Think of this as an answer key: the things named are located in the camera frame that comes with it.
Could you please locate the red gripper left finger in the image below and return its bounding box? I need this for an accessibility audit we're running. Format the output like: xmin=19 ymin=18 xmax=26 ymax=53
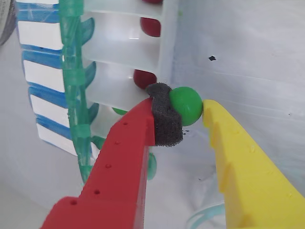
xmin=40 ymin=82 xmax=184 ymax=229

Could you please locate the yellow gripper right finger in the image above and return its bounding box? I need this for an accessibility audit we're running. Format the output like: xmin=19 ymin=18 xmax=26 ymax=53
xmin=202 ymin=99 xmax=305 ymax=229

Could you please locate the green round pill ball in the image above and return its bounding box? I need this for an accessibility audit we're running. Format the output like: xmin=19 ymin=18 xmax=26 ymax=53
xmin=169 ymin=86 xmax=204 ymax=126
xmin=112 ymin=107 xmax=129 ymax=116

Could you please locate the weekly pill organizer box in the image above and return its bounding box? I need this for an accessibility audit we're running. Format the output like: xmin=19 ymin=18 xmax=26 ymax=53
xmin=15 ymin=0 xmax=179 ymax=184

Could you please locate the clear glass bowl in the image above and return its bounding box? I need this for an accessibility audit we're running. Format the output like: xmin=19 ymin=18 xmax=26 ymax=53
xmin=185 ymin=202 xmax=227 ymax=229

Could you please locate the white table cloth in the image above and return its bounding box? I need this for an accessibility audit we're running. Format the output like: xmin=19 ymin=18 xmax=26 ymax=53
xmin=0 ymin=0 xmax=305 ymax=229

